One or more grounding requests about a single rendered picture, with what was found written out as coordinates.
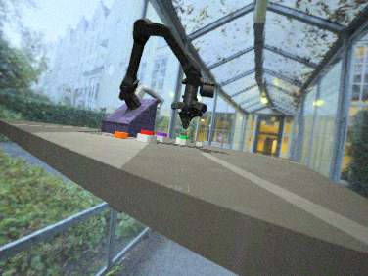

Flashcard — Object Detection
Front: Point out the red button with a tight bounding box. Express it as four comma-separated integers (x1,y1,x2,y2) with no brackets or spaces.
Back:
136,130,157,143

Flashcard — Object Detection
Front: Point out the green button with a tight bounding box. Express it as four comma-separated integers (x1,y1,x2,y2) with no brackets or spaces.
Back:
176,135,191,146

